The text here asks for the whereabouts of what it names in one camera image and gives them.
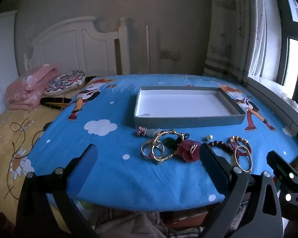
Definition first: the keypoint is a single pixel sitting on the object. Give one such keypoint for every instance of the pearl earring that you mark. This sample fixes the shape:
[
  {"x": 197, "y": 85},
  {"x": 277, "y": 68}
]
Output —
[{"x": 208, "y": 137}]

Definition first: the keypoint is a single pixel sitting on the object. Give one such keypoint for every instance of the patterned round pillow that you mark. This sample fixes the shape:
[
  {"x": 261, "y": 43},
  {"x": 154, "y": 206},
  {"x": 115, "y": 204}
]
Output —
[{"x": 64, "y": 81}]

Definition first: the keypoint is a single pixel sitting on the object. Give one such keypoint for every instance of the dark cloth with yellow stripes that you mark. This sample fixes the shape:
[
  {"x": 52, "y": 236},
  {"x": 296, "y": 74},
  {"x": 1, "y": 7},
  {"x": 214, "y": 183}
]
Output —
[{"x": 54, "y": 102}]

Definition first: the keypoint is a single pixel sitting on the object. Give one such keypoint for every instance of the red flower hair clip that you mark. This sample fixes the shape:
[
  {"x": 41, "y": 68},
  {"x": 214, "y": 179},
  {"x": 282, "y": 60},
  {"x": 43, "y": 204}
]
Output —
[{"x": 187, "y": 151}]

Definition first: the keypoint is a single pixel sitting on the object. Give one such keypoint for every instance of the pink folded blanket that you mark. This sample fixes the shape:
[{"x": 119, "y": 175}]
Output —
[{"x": 27, "y": 89}]

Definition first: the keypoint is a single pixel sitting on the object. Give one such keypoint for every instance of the blue cartoon printed sheet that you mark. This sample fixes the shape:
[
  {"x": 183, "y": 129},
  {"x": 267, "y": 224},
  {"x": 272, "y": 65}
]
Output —
[{"x": 114, "y": 158}]

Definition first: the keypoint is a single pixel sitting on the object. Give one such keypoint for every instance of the green jade pendant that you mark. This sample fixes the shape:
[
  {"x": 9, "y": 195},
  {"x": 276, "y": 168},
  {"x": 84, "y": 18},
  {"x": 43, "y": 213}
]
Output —
[{"x": 169, "y": 142}]

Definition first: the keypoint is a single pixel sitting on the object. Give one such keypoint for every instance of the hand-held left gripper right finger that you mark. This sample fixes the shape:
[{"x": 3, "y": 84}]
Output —
[{"x": 213, "y": 164}]

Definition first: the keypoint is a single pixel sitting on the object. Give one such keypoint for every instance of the wall socket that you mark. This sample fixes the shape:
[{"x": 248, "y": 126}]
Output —
[{"x": 169, "y": 54}]

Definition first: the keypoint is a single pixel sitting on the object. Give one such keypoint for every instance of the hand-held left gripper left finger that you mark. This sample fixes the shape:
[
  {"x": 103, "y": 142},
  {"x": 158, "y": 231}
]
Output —
[{"x": 85, "y": 164}]

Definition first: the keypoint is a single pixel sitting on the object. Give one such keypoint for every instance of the beige cloth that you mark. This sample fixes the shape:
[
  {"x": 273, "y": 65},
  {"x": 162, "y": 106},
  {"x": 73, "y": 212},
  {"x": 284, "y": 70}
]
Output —
[{"x": 129, "y": 224}]

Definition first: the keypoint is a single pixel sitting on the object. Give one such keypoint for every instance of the pink knotted tassel charm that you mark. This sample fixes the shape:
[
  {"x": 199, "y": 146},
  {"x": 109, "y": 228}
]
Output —
[{"x": 142, "y": 131}]

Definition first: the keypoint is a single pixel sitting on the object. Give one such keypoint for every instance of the grey striped curtain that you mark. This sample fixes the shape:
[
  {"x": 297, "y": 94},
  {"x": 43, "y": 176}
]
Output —
[{"x": 228, "y": 29}]

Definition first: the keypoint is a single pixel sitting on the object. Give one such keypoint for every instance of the white bed headboard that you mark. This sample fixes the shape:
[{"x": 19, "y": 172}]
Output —
[{"x": 64, "y": 47}]

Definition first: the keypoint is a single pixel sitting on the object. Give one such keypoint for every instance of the yellow floral bedsheet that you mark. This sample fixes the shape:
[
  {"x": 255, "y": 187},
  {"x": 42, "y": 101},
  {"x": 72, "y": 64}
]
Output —
[{"x": 5, "y": 133}]

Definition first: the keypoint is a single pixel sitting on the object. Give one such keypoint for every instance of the dark window frame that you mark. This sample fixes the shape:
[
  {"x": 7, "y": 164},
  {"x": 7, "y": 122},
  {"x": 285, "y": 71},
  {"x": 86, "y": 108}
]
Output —
[{"x": 284, "y": 54}]

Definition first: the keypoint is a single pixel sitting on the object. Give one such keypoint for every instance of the gold bangle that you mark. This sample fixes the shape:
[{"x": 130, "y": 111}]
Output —
[{"x": 234, "y": 157}]

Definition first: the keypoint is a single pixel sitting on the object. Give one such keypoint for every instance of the white wardrobe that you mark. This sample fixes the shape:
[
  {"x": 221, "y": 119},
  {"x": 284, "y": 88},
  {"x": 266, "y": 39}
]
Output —
[{"x": 2, "y": 62}]

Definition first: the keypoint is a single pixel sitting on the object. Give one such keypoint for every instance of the grey shallow box tray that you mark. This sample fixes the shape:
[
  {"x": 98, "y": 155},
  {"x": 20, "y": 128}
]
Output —
[{"x": 183, "y": 104}]

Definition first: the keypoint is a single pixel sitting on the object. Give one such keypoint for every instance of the grey window sill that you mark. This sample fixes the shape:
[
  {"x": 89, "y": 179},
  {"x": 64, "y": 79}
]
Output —
[{"x": 268, "y": 96}]

